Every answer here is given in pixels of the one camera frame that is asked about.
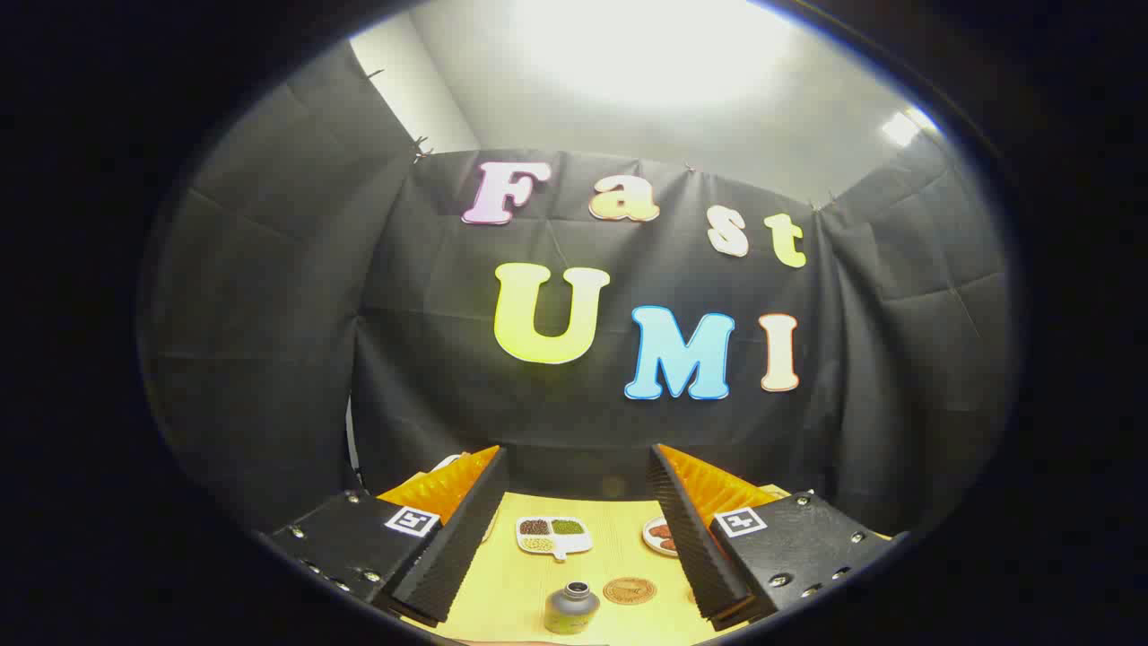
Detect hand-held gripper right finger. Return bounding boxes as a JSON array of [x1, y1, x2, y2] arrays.
[[648, 443, 909, 631]]

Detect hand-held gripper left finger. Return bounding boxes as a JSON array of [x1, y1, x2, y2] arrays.
[[269, 446, 509, 627]]

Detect round cork coaster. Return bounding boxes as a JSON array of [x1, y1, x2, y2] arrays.
[[603, 577, 657, 606]]

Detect silver green juice bottle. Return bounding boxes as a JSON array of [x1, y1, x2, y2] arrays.
[[544, 581, 601, 636]]

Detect white round plate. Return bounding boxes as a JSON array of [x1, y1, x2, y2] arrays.
[[642, 517, 683, 558]]

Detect wooden table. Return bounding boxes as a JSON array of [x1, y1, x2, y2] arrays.
[[377, 483, 889, 646]]

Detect white divided dish of beans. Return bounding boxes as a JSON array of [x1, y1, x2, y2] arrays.
[[516, 516, 593, 562]]

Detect black backdrop cloth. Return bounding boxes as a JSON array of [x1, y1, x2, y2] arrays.
[[139, 40, 1019, 539]]

